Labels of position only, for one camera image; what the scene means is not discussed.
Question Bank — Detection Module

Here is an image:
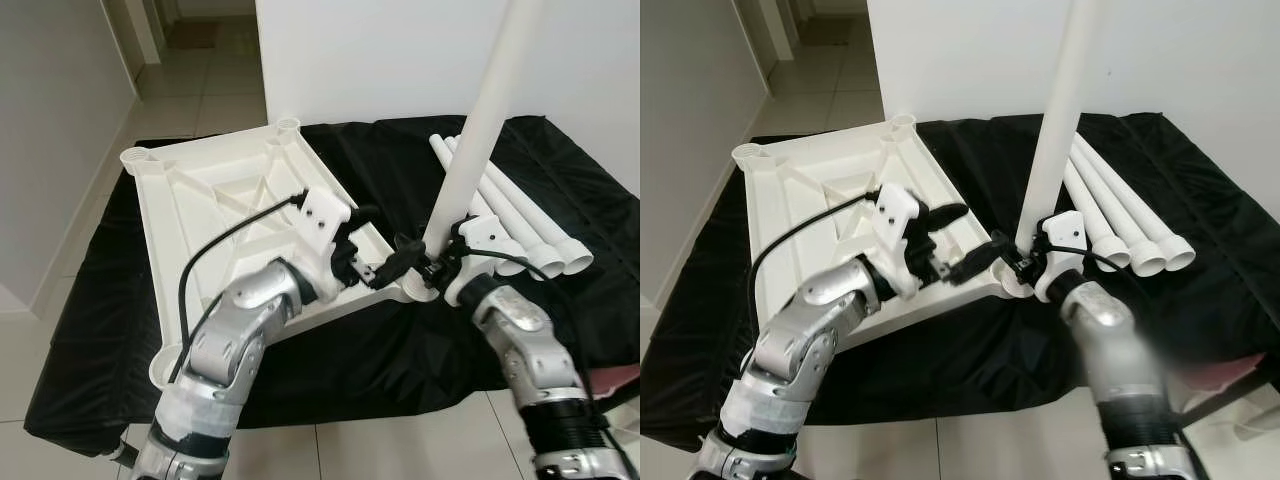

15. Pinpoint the white plastic table leg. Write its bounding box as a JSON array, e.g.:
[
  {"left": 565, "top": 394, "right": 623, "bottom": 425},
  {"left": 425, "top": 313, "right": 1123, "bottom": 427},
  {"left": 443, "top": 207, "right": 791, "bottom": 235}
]
[
  {"left": 1075, "top": 133, "right": 1197, "bottom": 273},
  {"left": 1015, "top": 0, "right": 1098, "bottom": 256},
  {"left": 1060, "top": 150, "right": 1132, "bottom": 271},
  {"left": 430, "top": 135, "right": 546, "bottom": 271},
  {"left": 452, "top": 133, "right": 595, "bottom": 274},
  {"left": 420, "top": 0, "right": 548, "bottom": 256},
  {"left": 440, "top": 134, "right": 572, "bottom": 280},
  {"left": 1068, "top": 138, "right": 1167, "bottom": 279}
]

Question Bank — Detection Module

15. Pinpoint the white plastic table top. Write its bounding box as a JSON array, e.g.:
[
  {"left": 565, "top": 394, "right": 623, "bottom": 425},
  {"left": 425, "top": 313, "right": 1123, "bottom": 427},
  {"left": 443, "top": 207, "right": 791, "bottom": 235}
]
[
  {"left": 732, "top": 113, "right": 1041, "bottom": 351},
  {"left": 120, "top": 117, "right": 441, "bottom": 389}
]

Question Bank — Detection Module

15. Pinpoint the black table cloth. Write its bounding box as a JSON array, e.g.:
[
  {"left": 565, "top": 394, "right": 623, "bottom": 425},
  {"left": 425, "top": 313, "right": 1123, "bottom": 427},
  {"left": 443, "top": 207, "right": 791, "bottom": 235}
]
[
  {"left": 640, "top": 112, "right": 1280, "bottom": 451},
  {"left": 22, "top": 115, "right": 641, "bottom": 456}
]

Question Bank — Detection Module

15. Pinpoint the black stand pole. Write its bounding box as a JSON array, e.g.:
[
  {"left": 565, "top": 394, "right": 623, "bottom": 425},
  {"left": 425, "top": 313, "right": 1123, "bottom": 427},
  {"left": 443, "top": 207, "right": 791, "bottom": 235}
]
[{"left": 1178, "top": 372, "right": 1276, "bottom": 429}]

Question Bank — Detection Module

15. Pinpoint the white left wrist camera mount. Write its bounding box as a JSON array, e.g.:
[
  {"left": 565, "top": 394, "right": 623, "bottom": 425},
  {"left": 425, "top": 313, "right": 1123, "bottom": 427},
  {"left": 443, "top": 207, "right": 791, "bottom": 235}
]
[
  {"left": 872, "top": 188, "right": 924, "bottom": 299},
  {"left": 298, "top": 186, "right": 354, "bottom": 301}
]

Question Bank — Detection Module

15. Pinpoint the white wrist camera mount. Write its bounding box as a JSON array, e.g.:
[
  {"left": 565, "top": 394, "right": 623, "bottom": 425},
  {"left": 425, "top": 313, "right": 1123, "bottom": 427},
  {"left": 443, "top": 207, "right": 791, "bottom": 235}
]
[
  {"left": 443, "top": 215, "right": 528, "bottom": 307},
  {"left": 298, "top": 186, "right": 354, "bottom": 301},
  {"left": 872, "top": 188, "right": 924, "bottom": 299},
  {"left": 1033, "top": 211, "right": 1088, "bottom": 303}
]

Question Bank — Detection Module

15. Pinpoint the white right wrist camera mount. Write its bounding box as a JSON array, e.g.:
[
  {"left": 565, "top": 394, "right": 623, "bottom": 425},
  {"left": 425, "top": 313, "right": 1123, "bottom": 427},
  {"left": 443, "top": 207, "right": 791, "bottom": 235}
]
[
  {"left": 1033, "top": 211, "right": 1088, "bottom": 303},
  {"left": 443, "top": 215, "right": 528, "bottom": 307}
]

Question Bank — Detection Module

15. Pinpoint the white door frame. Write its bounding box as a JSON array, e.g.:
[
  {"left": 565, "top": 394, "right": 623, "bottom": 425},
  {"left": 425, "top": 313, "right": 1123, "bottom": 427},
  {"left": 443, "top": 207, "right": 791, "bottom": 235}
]
[
  {"left": 740, "top": 0, "right": 801, "bottom": 71},
  {"left": 100, "top": 0, "right": 166, "bottom": 71}
]

